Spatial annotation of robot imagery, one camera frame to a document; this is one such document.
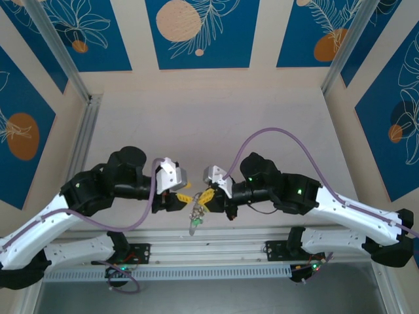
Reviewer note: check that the silver split keyring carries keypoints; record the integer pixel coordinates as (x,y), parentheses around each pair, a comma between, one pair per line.
(197,198)

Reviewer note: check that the small clear plastic object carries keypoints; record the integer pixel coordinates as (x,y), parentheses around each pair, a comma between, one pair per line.
(193,229)

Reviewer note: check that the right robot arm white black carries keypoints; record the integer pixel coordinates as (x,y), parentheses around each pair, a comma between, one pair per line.
(353,216)

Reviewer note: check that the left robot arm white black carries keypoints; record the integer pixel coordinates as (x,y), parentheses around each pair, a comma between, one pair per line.
(32,235)

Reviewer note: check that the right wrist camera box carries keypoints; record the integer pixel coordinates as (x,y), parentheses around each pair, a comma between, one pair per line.
(216,175)

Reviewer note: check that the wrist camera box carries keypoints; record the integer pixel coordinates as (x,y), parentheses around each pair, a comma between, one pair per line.
(170,178)
(216,175)

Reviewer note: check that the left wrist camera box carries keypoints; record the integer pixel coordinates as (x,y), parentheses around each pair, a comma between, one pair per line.
(170,178)

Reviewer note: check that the aluminum base rail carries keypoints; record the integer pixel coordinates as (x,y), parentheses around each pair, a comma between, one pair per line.
(209,248)

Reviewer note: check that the aluminum frame side bar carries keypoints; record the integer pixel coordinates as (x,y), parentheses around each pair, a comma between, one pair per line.
(88,131)

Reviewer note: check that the blue floral wall panel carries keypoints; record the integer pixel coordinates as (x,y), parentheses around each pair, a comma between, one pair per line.
(294,39)
(397,23)
(46,147)
(26,24)
(373,147)
(229,49)
(98,49)

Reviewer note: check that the aluminum frame post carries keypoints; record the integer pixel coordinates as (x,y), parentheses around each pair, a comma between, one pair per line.
(353,49)
(60,52)

